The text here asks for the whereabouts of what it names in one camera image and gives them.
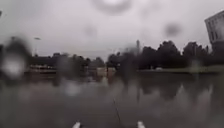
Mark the wet grey paved plaza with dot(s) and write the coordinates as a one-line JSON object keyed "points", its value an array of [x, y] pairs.
{"points": [[100, 106]]}

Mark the row of dark trees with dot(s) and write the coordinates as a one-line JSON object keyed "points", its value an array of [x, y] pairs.
{"points": [[166, 55]]}

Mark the robot's own part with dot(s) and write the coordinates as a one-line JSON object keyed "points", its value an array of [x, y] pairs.
{"points": [[141, 125], [76, 125]]}

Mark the low long building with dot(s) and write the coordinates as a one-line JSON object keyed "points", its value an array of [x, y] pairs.
{"points": [[41, 65]]}

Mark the street lamp pole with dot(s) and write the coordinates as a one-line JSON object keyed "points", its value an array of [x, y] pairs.
{"points": [[36, 45]]}

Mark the tall grey building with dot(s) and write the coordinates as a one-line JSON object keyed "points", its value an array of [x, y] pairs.
{"points": [[216, 28]]}

